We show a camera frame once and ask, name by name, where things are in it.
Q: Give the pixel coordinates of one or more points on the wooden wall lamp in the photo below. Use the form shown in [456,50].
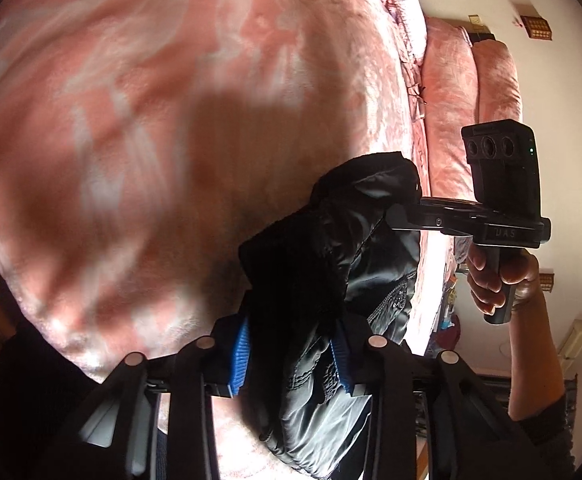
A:
[536,27]
[546,281]

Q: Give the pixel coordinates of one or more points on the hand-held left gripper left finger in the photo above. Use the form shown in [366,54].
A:
[239,360]

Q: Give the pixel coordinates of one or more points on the person's right hand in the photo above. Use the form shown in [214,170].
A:
[486,280]

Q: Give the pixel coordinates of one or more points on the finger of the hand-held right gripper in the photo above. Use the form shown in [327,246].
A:
[431,215]

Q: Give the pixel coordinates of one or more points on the beige wall socket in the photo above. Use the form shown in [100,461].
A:
[575,337]
[475,19]

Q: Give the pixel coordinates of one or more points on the small white pink cloth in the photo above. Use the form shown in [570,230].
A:
[408,10]

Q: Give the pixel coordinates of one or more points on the dark wooden headboard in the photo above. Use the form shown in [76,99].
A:
[485,37]

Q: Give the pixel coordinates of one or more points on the black jacket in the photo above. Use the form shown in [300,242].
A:
[311,260]

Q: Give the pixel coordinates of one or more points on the pink floral bedspread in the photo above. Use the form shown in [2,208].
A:
[121,110]

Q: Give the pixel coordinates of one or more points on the pink pillows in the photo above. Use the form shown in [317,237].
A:
[446,90]

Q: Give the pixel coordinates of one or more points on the person's right forearm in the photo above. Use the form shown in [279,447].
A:
[536,360]

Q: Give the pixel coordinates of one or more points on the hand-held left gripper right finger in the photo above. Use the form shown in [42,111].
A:
[343,365]

